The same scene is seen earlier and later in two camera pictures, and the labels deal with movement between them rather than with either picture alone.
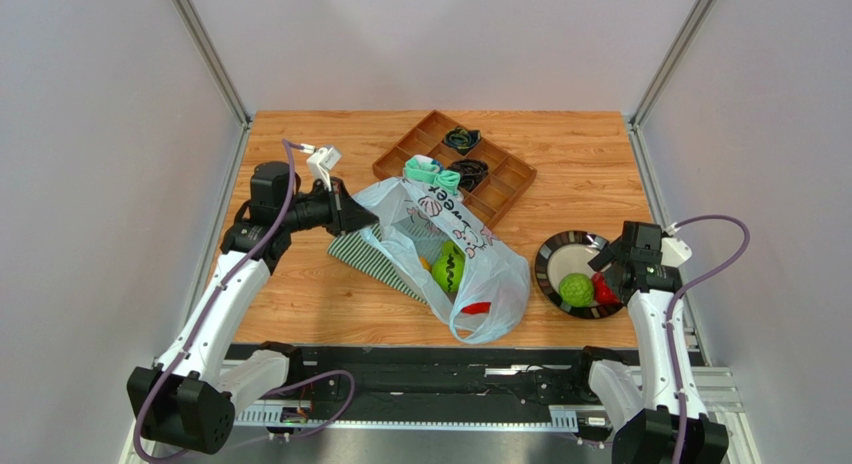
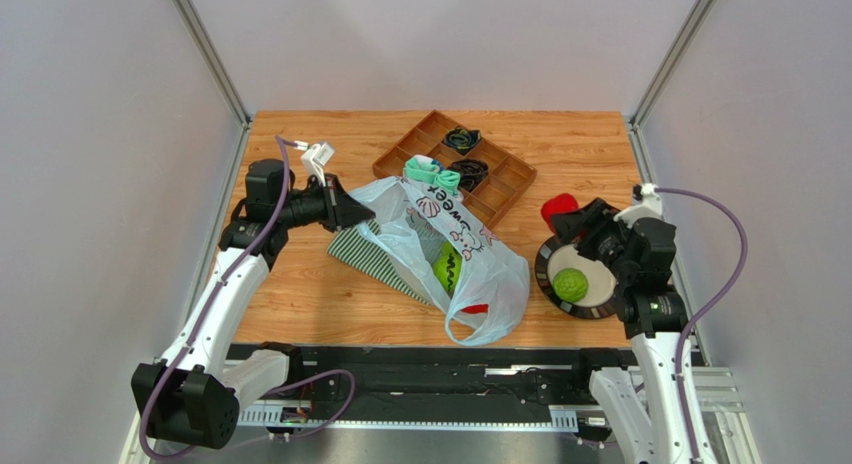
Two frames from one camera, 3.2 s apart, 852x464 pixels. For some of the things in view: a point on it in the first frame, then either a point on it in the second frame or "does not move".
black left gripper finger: x=353 y=212 does not move
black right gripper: x=613 y=269 -> x=589 y=224
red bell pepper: x=601 y=290 -> x=557 y=204
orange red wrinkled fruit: x=477 y=308 does not move
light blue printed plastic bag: x=460 y=268 does not move
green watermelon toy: x=449 y=266 does not move
